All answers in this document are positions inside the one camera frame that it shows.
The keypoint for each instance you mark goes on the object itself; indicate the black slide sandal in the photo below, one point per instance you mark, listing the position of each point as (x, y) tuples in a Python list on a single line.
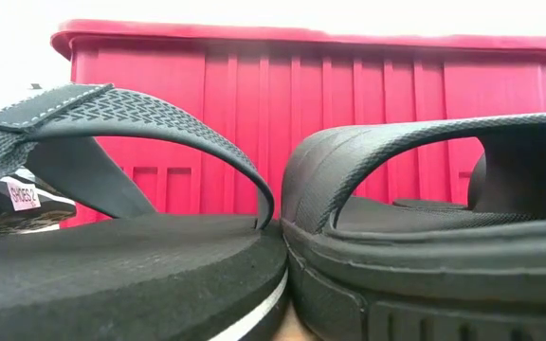
[(420, 270)]

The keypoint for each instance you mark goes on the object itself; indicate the black flip-flop sandal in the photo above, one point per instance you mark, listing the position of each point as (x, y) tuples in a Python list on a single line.
[(112, 274)]

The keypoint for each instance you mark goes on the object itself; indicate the black flip-flop with label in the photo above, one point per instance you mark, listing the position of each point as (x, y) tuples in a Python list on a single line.
[(24, 196)]

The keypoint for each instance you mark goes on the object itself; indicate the red plastic bin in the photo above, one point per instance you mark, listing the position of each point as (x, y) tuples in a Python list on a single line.
[(330, 118)]

